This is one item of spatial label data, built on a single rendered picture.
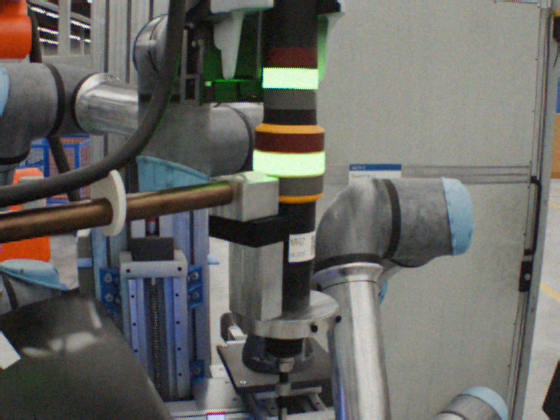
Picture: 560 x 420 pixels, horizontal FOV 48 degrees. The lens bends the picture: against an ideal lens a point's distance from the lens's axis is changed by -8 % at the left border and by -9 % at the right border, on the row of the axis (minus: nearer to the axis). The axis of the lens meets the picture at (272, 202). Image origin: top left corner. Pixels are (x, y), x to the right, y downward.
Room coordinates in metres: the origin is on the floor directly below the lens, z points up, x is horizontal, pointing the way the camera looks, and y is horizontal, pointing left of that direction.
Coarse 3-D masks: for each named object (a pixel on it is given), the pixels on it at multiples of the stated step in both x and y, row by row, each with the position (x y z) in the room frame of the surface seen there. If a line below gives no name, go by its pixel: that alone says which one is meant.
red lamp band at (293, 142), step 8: (256, 136) 0.41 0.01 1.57; (264, 136) 0.40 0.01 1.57; (272, 136) 0.40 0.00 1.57; (280, 136) 0.40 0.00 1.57; (288, 136) 0.40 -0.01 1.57; (296, 136) 0.40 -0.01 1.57; (304, 136) 0.40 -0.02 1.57; (312, 136) 0.40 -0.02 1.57; (320, 136) 0.41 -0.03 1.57; (256, 144) 0.41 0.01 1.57; (264, 144) 0.40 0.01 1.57; (272, 144) 0.40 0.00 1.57; (280, 144) 0.40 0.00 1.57; (288, 144) 0.39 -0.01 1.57; (296, 144) 0.40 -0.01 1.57; (304, 144) 0.40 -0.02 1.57; (312, 144) 0.40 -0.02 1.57; (320, 144) 0.41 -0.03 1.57; (288, 152) 0.40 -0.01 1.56; (296, 152) 0.40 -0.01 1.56; (304, 152) 0.40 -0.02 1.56
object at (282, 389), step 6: (282, 372) 0.41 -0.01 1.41; (282, 378) 0.41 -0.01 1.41; (276, 384) 0.41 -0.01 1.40; (282, 384) 0.41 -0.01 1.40; (288, 384) 0.41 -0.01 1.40; (276, 390) 0.41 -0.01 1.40; (282, 390) 0.41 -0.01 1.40; (288, 390) 0.41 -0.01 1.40; (282, 396) 0.41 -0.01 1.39; (282, 402) 0.41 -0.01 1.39; (282, 408) 0.41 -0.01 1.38; (282, 414) 0.41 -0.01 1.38
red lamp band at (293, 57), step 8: (264, 48) 0.41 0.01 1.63; (272, 48) 0.40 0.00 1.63; (280, 48) 0.40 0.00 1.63; (288, 48) 0.40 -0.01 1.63; (296, 48) 0.40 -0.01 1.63; (264, 56) 0.41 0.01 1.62; (272, 56) 0.40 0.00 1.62; (280, 56) 0.40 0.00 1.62; (288, 56) 0.40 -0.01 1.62; (296, 56) 0.40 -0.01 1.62; (304, 56) 0.40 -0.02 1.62; (312, 56) 0.41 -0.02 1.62; (264, 64) 0.41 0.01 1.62; (272, 64) 0.40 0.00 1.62; (280, 64) 0.40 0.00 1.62; (288, 64) 0.40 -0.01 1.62; (296, 64) 0.40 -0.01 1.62; (304, 64) 0.40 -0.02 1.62; (312, 64) 0.41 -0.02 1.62
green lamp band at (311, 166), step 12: (264, 156) 0.40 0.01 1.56; (276, 156) 0.40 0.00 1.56; (288, 156) 0.40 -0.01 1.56; (300, 156) 0.40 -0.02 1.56; (312, 156) 0.40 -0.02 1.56; (264, 168) 0.40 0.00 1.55; (276, 168) 0.40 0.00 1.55; (288, 168) 0.39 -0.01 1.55; (300, 168) 0.40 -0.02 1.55; (312, 168) 0.40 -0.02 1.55
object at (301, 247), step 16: (288, 208) 0.40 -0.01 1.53; (304, 208) 0.40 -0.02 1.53; (304, 224) 0.40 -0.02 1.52; (288, 240) 0.40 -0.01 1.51; (304, 240) 0.40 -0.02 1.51; (288, 256) 0.40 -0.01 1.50; (304, 256) 0.40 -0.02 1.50; (288, 272) 0.40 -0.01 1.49; (304, 272) 0.40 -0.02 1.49; (288, 288) 0.40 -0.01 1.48; (304, 288) 0.41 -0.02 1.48; (288, 304) 0.40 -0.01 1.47; (304, 304) 0.41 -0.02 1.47; (272, 352) 0.41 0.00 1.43; (288, 352) 0.41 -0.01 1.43
